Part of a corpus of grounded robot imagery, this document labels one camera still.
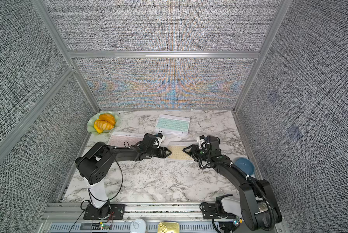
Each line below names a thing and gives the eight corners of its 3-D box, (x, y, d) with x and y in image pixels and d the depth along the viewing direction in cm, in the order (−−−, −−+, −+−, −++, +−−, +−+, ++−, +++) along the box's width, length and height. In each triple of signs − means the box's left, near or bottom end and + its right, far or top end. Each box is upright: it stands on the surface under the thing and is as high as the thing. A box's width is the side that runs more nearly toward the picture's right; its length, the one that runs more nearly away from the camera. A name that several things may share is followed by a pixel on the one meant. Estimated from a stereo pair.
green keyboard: (154, 132, 108) (153, 129, 105) (159, 116, 118) (159, 113, 115) (188, 137, 105) (188, 134, 102) (190, 120, 115) (190, 117, 113)
